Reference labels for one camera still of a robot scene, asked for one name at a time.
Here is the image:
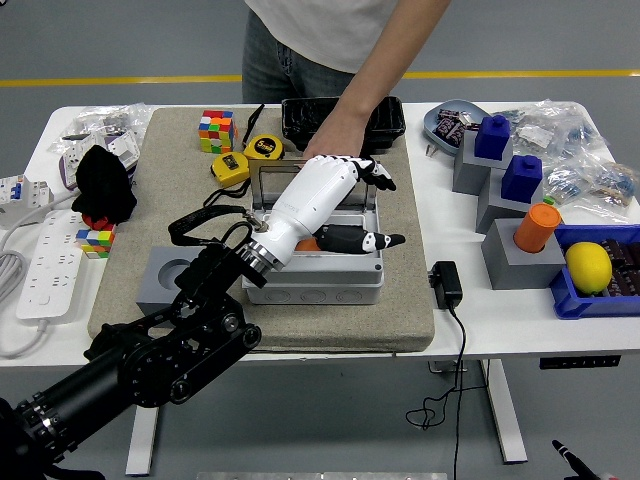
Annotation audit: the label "person's left hand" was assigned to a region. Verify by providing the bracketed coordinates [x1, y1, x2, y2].
[302, 117, 366, 162]

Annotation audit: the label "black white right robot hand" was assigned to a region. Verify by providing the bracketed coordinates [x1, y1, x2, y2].
[551, 438, 616, 480]

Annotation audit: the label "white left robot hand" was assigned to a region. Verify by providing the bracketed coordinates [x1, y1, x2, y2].
[251, 153, 407, 274]

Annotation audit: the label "black plastic tray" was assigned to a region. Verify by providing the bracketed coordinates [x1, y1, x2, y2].
[280, 96, 407, 155]

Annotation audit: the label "grey junction box clear lid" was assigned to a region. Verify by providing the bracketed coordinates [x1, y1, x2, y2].
[241, 158, 386, 306]

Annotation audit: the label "yellow tape measure black label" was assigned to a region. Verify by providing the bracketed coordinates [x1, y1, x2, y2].
[243, 133, 286, 162]

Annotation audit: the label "white table leg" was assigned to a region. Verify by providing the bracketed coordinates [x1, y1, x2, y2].
[479, 358, 529, 465]
[124, 407, 161, 477]

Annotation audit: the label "black tweezers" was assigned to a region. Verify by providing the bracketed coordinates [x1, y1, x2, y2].
[242, 103, 266, 150]

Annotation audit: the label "grey-brown mat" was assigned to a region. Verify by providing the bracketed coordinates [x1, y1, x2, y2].
[87, 106, 436, 355]

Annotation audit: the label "blue-grey oval dish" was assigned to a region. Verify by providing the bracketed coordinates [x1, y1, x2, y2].
[423, 99, 494, 151]

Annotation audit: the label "black table control panel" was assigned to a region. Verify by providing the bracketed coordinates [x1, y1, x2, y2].
[538, 354, 623, 371]

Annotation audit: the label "dark snack packets in dish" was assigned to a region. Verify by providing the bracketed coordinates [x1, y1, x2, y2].
[433, 108, 481, 149]

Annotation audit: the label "large colourful puzzle cube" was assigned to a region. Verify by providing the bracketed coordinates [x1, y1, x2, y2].
[198, 109, 239, 155]

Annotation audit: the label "grey holder block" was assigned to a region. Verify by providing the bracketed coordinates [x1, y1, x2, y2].
[475, 167, 544, 235]
[481, 217, 569, 291]
[452, 130, 515, 195]

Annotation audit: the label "blue block with knob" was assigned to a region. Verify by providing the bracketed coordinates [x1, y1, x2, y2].
[473, 114, 512, 161]
[501, 154, 545, 205]

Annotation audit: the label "blue plastic bin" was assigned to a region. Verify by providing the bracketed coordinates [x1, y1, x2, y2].
[548, 223, 640, 320]

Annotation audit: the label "black power adapter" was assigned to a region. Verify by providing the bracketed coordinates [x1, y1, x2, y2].
[428, 260, 465, 311]

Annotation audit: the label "grey block with round hole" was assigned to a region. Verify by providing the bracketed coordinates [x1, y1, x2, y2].
[135, 245, 211, 329]

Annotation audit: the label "yellow lemon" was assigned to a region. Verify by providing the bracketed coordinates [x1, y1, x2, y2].
[565, 241, 614, 295]

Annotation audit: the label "dark packets in bin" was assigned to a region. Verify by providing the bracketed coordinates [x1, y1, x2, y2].
[599, 238, 640, 300]

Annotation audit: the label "clear bag of white parts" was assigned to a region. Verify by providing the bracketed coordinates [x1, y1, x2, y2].
[507, 102, 571, 156]

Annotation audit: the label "black cloth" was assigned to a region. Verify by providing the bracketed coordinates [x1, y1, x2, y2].
[71, 144, 138, 225]

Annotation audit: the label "small colourful puzzle cube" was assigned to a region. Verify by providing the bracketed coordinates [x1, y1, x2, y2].
[76, 227, 116, 260]

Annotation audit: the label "clear bag of blue parts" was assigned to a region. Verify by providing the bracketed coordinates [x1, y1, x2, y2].
[549, 102, 609, 161]

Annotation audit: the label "clear bags of small parts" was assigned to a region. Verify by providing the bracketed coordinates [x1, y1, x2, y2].
[542, 157, 640, 224]

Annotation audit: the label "white power strip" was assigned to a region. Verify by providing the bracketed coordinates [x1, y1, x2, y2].
[15, 208, 85, 321]

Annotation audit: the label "white circuit breaker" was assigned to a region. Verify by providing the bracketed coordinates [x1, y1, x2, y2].
[0, 173, 55, 211]

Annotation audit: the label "yellow tape measure with strap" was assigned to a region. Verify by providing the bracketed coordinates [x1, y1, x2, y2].
[203, 151, 252, 209]

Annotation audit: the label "black adapter cord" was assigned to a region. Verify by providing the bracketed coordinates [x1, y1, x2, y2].
[404, 304, 469, 480]

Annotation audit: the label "white cable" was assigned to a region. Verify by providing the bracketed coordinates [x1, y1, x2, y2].
[0, 192, 76, 249]

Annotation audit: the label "grey coiled cable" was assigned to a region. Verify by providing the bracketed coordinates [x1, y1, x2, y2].
[0, 249, 29, 304]

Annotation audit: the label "white power strip cord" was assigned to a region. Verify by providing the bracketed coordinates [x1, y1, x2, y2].
[0, 317, 51, 359]

